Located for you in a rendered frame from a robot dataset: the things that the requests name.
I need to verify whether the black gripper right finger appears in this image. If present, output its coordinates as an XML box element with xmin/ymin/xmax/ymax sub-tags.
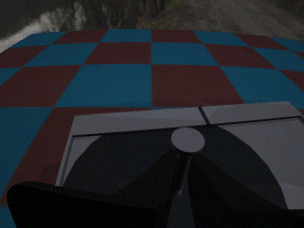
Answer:
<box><xmin>188</xmin><ymin>153</ymin><xmax>304</xmax><ymax>228</ymax></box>

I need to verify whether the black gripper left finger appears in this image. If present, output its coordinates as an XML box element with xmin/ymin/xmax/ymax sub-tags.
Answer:
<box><xmin>7</xmin><ymin>150</ymin><xmax>179</xmax><ymax>228</ymax></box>

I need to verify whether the dark grey disc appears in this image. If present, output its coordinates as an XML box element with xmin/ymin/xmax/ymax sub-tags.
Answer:
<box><xmin>63</xmin><ymin>126</ymin><xmax>288</xmax><ymax>228</ymax></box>

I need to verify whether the grey headed pin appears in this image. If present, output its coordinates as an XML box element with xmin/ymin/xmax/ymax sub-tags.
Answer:
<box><xmin>171</xmin><ymin>127</ymin><xmax>204</xmax><ymax>197</ymax></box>

